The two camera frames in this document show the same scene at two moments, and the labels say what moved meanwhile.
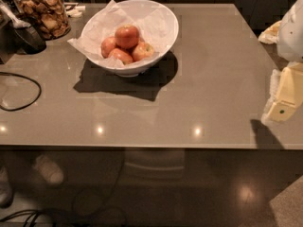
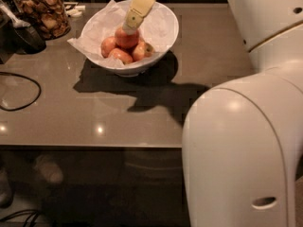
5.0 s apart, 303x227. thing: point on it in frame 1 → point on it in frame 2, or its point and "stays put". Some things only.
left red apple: [108, 44] stays put
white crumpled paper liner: [154, 26] stays put
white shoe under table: [51, 172] stays put
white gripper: [292, 37] → [140, 8]
